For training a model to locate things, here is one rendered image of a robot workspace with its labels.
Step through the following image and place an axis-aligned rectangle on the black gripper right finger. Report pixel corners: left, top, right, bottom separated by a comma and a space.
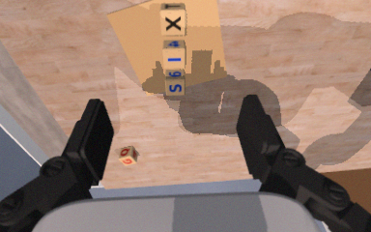
236, 95, 371, 232

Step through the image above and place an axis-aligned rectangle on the tan flat mat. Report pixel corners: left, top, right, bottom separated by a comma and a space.
107, 0, 227, 96

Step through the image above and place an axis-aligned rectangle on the tan letter block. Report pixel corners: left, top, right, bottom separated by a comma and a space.
119, 146, 138, 165
160, 3, 186, 36
165, 70, 186, 96
162, 40, 186, 69

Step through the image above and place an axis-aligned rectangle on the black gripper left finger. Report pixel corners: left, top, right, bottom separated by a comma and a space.
0, 99, 114, 232

